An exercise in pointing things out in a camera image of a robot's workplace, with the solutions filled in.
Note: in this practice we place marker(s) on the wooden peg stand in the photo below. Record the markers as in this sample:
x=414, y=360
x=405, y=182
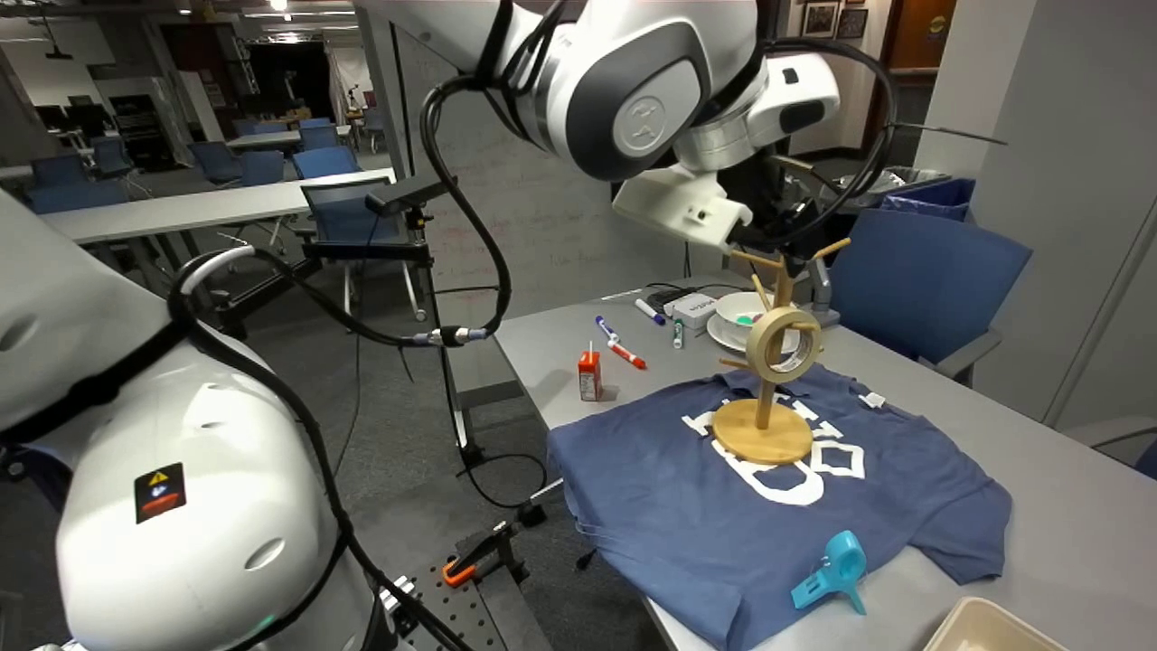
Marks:
x=761, y=434

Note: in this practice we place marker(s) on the blue printed t-shirt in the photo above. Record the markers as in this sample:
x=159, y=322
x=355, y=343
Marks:
x=674, y=518

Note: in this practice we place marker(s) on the beige masking tape roll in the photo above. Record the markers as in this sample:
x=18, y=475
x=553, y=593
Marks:
x=752, y=343

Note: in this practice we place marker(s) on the blue bin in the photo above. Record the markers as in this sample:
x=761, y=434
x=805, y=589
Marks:
x=934, y=201

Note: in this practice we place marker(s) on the purple marker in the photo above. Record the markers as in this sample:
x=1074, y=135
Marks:
x=600, y=325

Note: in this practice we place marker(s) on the blue background chair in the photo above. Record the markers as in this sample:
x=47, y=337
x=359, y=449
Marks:
x=238, y=164
x=328, y=154

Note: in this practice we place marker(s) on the red marker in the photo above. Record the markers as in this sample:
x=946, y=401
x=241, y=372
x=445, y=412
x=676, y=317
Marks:
x=628, y=354

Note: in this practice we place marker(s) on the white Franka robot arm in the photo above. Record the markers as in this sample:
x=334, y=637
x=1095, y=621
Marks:
x=181, y=483

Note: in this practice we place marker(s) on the beige plastic tray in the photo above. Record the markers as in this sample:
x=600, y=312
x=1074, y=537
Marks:
x=964, y=634

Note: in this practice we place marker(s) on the white cardboard box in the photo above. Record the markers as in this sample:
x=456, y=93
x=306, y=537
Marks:
x=688, y=306

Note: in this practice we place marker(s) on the blue office chair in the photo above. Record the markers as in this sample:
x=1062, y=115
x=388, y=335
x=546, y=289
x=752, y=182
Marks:
x=928, y=289

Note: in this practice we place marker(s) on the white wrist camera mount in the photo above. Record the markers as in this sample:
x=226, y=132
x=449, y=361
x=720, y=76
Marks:
x=674, y=205

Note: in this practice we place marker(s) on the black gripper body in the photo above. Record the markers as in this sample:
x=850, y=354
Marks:
x=790, y=201

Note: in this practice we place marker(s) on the white plate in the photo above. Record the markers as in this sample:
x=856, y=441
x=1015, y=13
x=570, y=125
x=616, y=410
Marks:
x=728, y=337

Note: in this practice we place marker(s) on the grey background table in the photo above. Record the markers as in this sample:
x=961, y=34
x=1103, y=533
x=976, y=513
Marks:
x=181, y=211

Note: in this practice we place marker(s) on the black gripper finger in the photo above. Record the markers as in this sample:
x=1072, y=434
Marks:
x=817, y=289

